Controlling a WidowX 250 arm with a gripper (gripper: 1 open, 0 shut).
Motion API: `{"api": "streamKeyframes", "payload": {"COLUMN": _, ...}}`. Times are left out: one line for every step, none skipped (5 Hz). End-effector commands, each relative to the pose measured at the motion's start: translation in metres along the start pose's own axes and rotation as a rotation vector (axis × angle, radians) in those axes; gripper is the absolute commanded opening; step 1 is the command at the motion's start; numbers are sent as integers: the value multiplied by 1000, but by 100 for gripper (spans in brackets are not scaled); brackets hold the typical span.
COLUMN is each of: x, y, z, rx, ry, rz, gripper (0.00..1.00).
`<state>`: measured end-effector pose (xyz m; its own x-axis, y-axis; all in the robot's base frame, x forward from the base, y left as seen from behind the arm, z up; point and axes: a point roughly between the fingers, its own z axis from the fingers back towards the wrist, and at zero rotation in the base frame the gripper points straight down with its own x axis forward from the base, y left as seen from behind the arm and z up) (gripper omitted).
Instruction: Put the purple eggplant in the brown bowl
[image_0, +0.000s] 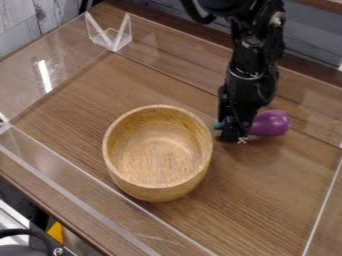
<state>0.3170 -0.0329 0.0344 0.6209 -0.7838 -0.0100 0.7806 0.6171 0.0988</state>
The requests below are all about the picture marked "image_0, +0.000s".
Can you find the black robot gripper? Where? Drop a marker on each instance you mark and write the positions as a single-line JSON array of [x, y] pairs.
[[244, 93]]

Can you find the yellow black equipment base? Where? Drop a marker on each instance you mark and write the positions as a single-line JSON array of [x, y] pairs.
[[64, 242]]

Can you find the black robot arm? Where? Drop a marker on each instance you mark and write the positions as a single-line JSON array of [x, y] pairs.
[[256, 29]]

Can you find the purple toy eggplant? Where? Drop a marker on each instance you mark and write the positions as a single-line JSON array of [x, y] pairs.
[[268, 124]]

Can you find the clear acrylic tray wall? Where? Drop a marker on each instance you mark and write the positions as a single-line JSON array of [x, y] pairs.
[[109, 221]]

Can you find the brown wooden bowl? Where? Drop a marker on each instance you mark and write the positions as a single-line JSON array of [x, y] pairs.
[[156, 150]]

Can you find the clear acrylic corner bracket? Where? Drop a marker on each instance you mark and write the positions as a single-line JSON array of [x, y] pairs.
[[109, 38]]

